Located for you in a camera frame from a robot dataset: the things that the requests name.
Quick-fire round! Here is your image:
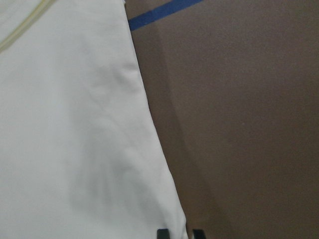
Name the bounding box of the cream long-sleeve cat shirt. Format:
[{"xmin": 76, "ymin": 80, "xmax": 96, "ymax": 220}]
[{"xmin": 0, "ymin": 0, "xmax": 187, "ymax": 239}]

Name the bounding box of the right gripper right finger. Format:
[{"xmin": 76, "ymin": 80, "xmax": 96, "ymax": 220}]
[{"xmin": 192, "ymin": 229, "xmax": 205, "ymax": 239}]

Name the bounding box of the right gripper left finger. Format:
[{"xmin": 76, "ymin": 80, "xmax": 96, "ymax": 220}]
[{"xmin": 157, "ymin": 229, "xmax": 170, "ymax": 239}]

